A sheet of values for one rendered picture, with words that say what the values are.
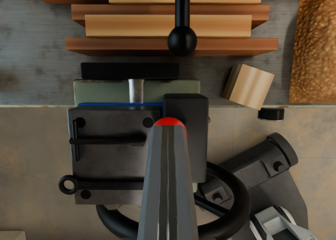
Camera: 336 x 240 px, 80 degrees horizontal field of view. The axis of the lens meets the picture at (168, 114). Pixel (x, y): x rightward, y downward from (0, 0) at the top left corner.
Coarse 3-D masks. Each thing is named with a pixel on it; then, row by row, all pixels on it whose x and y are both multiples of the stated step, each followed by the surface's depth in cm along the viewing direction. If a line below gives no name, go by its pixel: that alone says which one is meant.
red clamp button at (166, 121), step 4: (168, 116) 17; (160, 120) 16; (164, 120) 16; (168, 120) 16; (172, 120) 16; (176, 120) 16; (156, 124) 16; (160, 124) 16; (164, 124) 16; (168, 124) 16; (172, 124) 16; (176, 124) 16; (180, 124) 16
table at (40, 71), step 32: (0, 0) 26; (32, 0) 26; (288, 0) 26; (0, 32) 27; (32, 32) 27; (64, 32) 27; (256, 32) 27; (288, 32) 27; (0, 64) 27; (32, 64) 27; (64, 64) 27; (192, 64) 27; (224, 64) 27; (256, 64) 27; (288, 64) 27; (0, 96) 28; (32, 96) 28; (64, 96) 28; (288, 96) 28
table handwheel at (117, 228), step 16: (224, 176) 44; (240, 192) 36; (96, 208) 33; (208, 208) 34; (224, 208) 33; (240, 208) 32; (112, 224) 29; (128, 224) 28; (208, 224) 28; (224, 224) 29; (240, 224) 30
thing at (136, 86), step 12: (84, 72) 18; (96, 72) 18; (108, 72) 18; (120, 72) 18; (132, 72) 18; (144, 72) 18; (156, 72) 18; (168, 72) 18; (132, 84) 22; (132, 96) 22
